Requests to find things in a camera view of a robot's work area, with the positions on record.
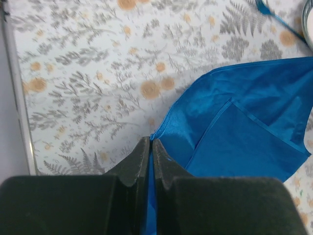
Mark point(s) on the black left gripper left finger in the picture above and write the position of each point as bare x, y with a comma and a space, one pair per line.
114, 203

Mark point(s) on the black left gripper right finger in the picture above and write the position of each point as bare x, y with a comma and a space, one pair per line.
188, 205

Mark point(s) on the blue satin napkin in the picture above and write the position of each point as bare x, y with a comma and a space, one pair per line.
242, 120

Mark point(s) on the floral tablecloth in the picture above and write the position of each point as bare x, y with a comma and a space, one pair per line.
98, 75

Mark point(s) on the blue fork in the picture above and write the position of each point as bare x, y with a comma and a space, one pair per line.
265, 10

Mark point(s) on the white plate teal rim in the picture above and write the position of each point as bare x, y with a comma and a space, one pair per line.
307, 23

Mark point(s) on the aluminium frame rail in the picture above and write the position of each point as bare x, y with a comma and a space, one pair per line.
15, 73

